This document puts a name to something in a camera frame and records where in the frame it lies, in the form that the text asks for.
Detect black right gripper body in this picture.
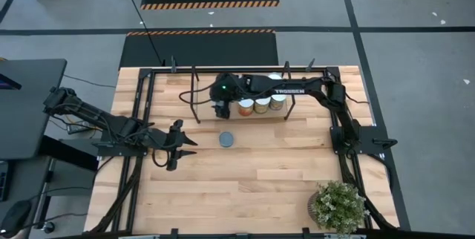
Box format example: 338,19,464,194
209,72,241,102

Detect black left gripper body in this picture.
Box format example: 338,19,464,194
146,129,183,158

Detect orange red corn can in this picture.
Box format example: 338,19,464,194
237,98,255,117

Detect orange pineapple can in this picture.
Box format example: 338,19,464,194
254,96,271,115

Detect green can with pink picture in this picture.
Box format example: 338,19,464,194
269,94,287,112

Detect teal bowl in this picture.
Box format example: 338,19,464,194
218,131,235,148

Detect black desk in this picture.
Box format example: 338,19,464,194
0,59,68,160

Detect potted green plant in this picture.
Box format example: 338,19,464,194
307,180,371,237

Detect black table base frame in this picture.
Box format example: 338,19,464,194
88,66,400,235

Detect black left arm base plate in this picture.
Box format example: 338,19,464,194
95,139,149,158

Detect black cable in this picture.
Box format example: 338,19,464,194
119,0,166,66

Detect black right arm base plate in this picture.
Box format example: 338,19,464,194
330,125,399,155

